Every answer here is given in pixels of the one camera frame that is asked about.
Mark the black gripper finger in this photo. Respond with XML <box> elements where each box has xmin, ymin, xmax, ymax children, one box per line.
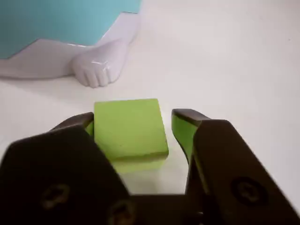
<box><xmin>171</xmin><ymin>108</ymin><xmax>300</xmax><ymax>225</ymax></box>
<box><xmin>0</xmin><ymin>112</ymin><xmax>132</xmax><ymax>225</ymax></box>

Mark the green cube block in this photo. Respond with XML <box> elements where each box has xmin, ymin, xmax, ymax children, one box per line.
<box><xmin>93</xmin><ymin>98</ymin><xmax>169</xmax><ymax>174</ymax></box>

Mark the teal cartoon animal bin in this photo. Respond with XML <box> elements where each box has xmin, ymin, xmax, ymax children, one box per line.
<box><xmin>0</xmin><ymin>0</ymin><xmax>143</xmax><ymax>89</ymax></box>

